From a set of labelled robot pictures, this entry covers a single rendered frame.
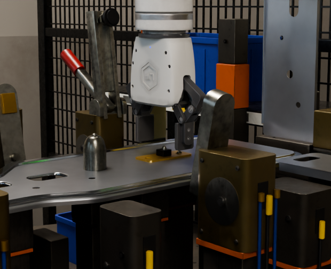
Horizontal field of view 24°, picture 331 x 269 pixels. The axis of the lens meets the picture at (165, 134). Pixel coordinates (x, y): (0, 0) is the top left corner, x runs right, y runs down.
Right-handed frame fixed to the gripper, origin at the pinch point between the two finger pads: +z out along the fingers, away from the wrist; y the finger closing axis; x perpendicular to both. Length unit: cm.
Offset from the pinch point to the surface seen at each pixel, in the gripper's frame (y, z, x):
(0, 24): -199, -11, 82
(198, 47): -29.9, -10.8, 34.5
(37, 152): -193, 43, 94
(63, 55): -25.1, -11.0, -1.0
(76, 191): 9.5, 2.8, -22.1
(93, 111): -14.3, -2.8, -2.7
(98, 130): -13.2, 0.2, -2.5
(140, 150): -6.8, 2.9, 0.8
